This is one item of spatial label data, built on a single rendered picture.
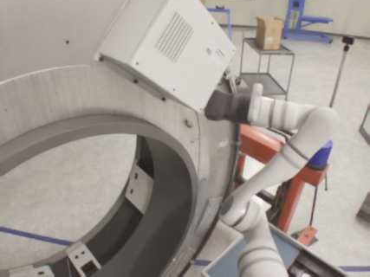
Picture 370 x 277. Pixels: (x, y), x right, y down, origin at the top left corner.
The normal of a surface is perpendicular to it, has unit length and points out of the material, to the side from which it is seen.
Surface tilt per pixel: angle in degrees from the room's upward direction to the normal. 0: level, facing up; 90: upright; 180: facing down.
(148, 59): 90
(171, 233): 57
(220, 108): 44
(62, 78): 90
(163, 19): 90
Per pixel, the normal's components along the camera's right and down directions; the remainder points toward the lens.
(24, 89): 0.69, 0.39
